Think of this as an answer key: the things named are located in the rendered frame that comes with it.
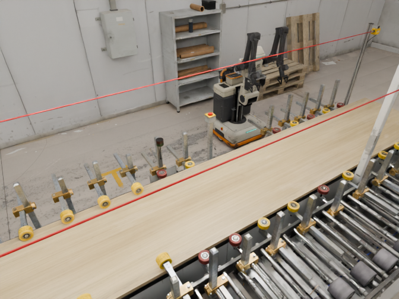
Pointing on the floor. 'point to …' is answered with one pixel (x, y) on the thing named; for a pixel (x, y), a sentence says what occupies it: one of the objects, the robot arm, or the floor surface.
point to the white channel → (377, 128)
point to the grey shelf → (186, 38)
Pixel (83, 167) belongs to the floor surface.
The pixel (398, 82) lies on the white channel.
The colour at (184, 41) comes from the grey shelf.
